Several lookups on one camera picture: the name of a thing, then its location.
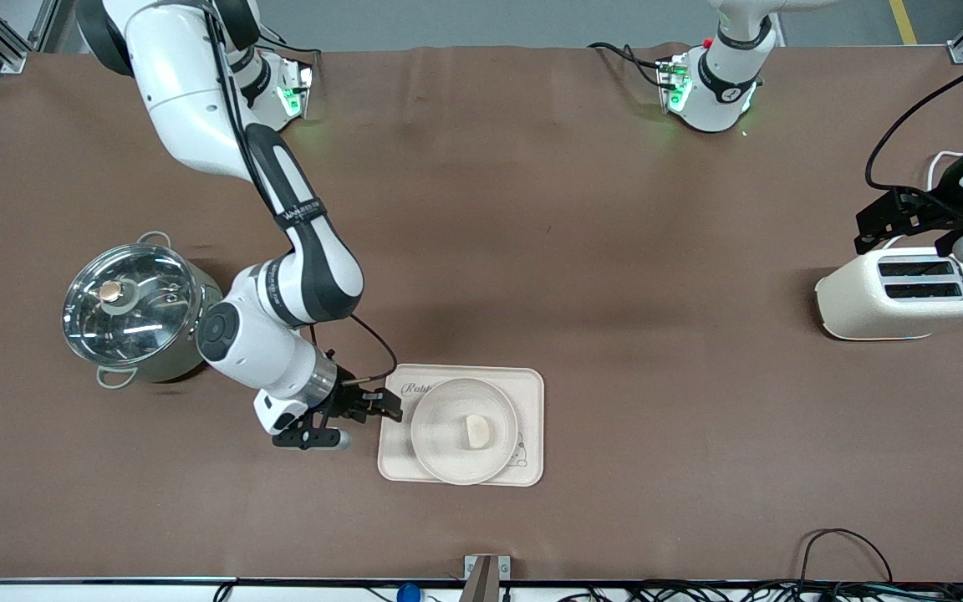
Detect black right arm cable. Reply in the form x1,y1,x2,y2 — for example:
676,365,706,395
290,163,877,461
201,0,399,387

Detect cream two-slot toaster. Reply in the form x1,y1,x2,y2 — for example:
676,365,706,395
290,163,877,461
814,245,963,342

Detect beige rabbit print tray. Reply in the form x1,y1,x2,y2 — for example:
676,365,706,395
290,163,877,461
377,365,546,487

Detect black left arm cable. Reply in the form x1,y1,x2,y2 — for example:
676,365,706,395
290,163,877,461
864,52,963,197

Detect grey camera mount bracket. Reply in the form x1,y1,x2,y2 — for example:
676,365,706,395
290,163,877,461
463,555,512,602

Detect black cable bundle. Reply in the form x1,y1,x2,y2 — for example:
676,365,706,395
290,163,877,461
557,579,963,602

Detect black cable loop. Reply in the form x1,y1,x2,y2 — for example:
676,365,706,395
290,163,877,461
799,528,894,588

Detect stainless steel pot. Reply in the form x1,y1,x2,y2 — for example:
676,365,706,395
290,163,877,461
62,232,226,390

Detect beige round plate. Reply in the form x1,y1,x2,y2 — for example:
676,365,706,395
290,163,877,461
410,378,521,486

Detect glass pot lid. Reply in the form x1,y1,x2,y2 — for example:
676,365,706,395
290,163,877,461
62,242,200,369

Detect white toaster cable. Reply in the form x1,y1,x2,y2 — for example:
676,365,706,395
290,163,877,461
926,150,963,191

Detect brown table cover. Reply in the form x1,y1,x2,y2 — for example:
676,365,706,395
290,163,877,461
0,43,963,584

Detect black arm base cable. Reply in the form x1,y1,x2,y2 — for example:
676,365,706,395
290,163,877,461
588,42,670,89

